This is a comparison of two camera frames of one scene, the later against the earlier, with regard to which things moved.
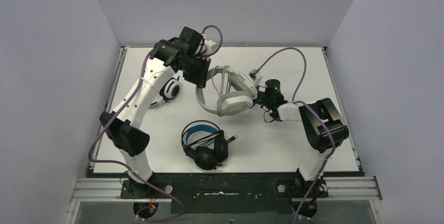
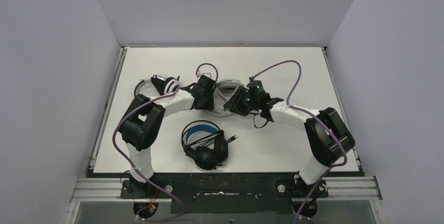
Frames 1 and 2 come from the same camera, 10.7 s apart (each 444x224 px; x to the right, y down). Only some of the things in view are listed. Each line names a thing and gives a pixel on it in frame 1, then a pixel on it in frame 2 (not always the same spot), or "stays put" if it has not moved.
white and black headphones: [169, 90] stays put
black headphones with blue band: [205, 143] stays put
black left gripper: [196, 76] to [209, 95]
